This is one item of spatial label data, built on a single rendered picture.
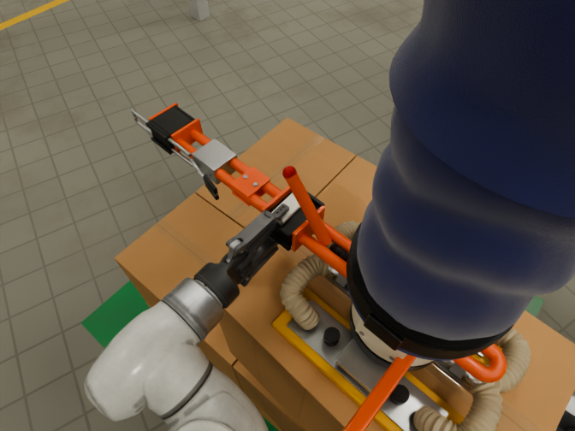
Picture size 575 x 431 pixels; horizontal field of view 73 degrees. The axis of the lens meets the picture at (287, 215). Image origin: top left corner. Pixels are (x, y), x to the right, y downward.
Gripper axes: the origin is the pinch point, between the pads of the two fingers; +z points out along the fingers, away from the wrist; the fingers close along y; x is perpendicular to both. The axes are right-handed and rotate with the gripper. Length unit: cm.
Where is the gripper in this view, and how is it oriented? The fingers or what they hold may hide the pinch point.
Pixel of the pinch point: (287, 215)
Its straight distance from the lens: 72.1
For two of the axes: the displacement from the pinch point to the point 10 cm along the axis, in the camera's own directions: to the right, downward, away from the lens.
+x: 7.7, 5.2, -3.7
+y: 0.0, 5.8, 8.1
